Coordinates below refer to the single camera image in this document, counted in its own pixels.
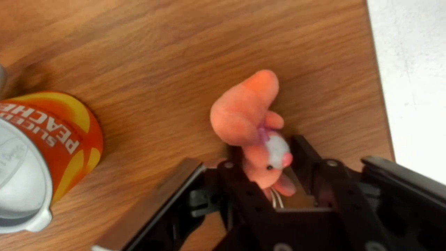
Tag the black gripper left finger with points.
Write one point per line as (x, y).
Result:
(142, 217)

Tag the orange peaches can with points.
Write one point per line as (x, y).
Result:
(49, 142)

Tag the pink bunny toy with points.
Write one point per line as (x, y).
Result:
(242, 118)

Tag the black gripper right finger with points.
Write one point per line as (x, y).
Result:
(418, 190)

